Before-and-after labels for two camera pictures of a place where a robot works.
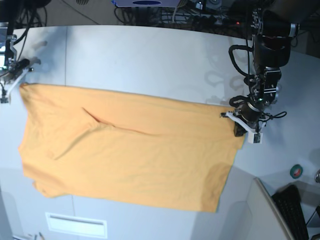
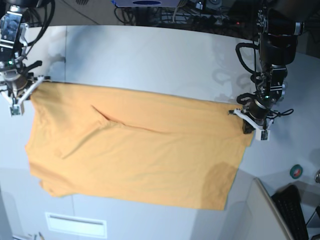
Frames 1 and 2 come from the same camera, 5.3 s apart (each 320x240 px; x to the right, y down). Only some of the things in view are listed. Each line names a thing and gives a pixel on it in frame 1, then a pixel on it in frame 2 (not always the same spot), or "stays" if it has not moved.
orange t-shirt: x=127 y=149 stays
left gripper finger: x=22 y=64 to x=37 y=63
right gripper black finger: x=238 y=130 to x=247 y=128
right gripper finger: x=238 y=98 to x=244 y=95
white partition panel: x=268 y=222 stays
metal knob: x=317 y=177 stays
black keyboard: x=287 y=200 stays
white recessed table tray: x=60 y=223 stays
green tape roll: x=296 y=171 stays
